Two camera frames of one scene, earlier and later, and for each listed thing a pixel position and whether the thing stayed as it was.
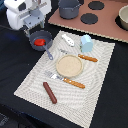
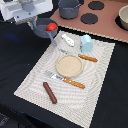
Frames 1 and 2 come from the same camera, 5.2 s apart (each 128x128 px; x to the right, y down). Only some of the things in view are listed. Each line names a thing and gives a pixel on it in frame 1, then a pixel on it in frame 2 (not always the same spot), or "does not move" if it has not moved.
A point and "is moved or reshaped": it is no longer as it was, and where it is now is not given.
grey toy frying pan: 40,41 is moved or reshaped
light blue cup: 86,43 does not move
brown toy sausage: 50,93 does not move
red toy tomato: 39,42 -> 51,26
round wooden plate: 69,66 does not move
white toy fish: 68,40 does not move
